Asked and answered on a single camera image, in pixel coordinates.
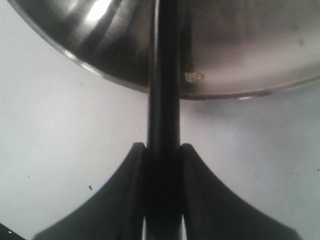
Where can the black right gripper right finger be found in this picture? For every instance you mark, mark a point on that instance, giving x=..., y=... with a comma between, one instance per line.
x=213, y=212

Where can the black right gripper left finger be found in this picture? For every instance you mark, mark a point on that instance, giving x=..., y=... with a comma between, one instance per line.
x=115, y=212

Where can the black kitchen knife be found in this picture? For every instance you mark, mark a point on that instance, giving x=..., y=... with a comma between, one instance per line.
x=163, y=171

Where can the round stainless steel plate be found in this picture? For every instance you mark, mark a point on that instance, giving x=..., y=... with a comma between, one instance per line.
x=229, y=48

